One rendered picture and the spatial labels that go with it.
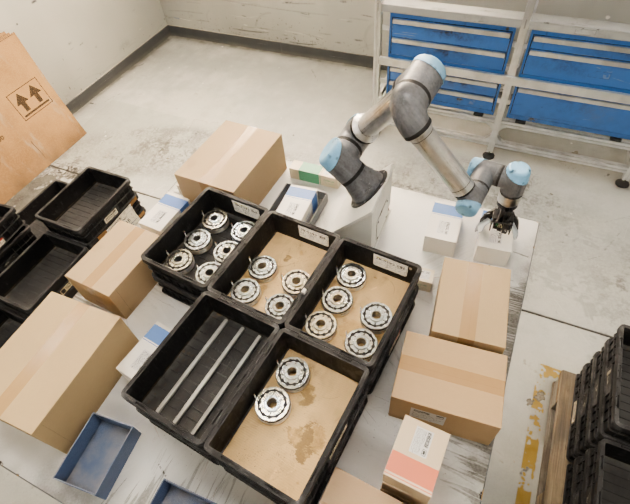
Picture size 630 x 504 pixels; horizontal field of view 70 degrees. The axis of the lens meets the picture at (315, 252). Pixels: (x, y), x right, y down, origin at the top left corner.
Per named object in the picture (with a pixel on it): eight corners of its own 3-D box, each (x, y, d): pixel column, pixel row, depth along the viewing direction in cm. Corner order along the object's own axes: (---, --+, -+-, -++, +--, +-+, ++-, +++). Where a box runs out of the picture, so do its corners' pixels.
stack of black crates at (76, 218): (121, 220, 283) (87, 165, 248) (160, 233, 273) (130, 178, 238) (76, 269, 261) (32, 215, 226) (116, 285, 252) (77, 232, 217)
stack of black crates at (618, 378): (574, 373, 202) (619, 322, 167) (651, 398, 192) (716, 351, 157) (563, 461, 180) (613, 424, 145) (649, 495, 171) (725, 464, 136)
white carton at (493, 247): (479, 223, 187) (483, 208, 180) (509, 228, 184) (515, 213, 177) (472, 260, 176) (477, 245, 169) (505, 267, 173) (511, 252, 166)
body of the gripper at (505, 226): (487, 232, 166) (495, 209, 157) (490, 215, 171) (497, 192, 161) (509, 236, 164) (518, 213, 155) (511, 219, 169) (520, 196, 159)
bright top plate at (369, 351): (356, 323, 145) (356, 322, 145) (383, 339, 141) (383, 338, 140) (338, 347, 140) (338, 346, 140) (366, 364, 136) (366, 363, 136)
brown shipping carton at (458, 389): (388, 415, 142) (390, 396, 129) (402, 353, 154) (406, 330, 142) (488, 445, 134) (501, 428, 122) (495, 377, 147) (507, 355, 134)
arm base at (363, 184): (363, 183, 187) (346, 167, 184) (388, 168, 175) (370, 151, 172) (350, 209, 179) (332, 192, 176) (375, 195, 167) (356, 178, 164)
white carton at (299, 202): (293, 198, 204) (291, 184, 197) (318, 204, 201) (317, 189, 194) (276, 231, 193) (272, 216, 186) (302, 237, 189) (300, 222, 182)
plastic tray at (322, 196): (288, 190, 208) (286, 182, 204) (328, 200, 202) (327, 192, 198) (260, 232, 193) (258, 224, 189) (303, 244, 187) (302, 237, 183)
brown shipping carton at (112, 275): (135, 244, 194) (120, 219, 182) (175, 261, 187) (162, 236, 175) (84, 299, 179) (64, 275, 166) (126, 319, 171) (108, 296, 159)
